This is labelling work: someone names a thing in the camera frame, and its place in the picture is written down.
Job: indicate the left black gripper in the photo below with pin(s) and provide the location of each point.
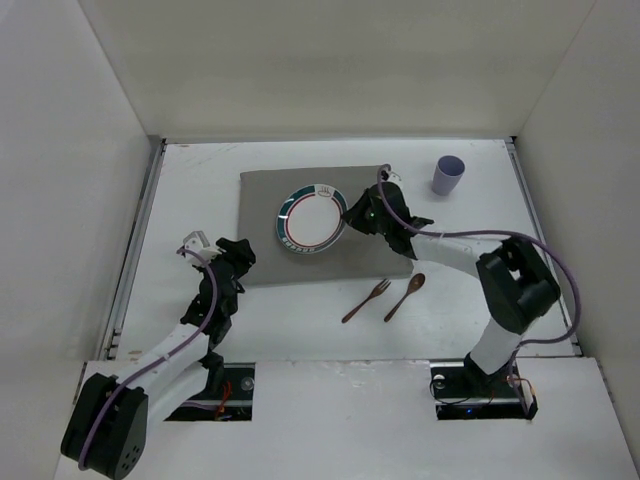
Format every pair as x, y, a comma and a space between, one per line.
232, 255

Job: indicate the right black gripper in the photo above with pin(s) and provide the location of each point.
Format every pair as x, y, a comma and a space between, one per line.
361, 215

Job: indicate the white plate green rim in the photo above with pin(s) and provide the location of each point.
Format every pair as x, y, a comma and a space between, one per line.
309, 220

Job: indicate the grey cloth placemat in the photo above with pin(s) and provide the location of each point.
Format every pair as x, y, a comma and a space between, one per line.
353, 256

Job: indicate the lilac plastic cup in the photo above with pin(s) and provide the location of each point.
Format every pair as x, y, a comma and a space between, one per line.
448, 171

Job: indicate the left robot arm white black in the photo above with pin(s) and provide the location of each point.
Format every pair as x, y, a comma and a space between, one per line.
108, 428

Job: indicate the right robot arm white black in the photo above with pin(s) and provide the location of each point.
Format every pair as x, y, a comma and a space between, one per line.
517, 285

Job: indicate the brown wooden fork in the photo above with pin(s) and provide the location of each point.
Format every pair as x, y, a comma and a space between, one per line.
378, 290

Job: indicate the brown wooden spoon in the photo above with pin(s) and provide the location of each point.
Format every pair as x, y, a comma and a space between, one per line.
414, 285

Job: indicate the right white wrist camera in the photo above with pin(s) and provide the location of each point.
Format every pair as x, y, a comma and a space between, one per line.
389, 176

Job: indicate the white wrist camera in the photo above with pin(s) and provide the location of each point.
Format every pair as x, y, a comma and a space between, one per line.
196, 248
389, 176

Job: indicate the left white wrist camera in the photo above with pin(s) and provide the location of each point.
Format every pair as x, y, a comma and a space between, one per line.
196, 248

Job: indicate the left aluminium table rail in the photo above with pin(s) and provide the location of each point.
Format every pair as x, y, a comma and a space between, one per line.
109, 340

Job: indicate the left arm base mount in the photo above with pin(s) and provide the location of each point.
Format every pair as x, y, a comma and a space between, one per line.
226, 397

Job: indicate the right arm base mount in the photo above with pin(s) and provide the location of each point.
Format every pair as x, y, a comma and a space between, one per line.
459, 397

